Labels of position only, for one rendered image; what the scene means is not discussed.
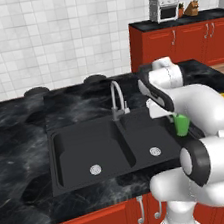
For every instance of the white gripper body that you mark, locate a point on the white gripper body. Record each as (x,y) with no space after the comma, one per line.
(156,109)

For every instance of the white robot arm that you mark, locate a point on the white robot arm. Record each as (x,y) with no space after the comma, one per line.
(205,111)

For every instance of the green mug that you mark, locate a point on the green mug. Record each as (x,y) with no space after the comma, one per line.
(182,125)

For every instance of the black double basin sink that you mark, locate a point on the black double basin sink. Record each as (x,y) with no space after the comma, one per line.
(88,147)

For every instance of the grey curved tap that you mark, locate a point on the grey curved tap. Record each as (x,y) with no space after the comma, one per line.
(116,98)

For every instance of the red cupboard run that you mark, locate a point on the red cupboard run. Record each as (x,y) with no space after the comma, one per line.
(188,41)

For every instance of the silver toaster oven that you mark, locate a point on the silver toaster oven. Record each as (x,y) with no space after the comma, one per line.
(164,8)

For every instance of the orange jar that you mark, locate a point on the orange jar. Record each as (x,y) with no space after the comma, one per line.
(181,10)

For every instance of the wooden knife block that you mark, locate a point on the wooden knife block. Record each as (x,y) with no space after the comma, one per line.
(191,8)

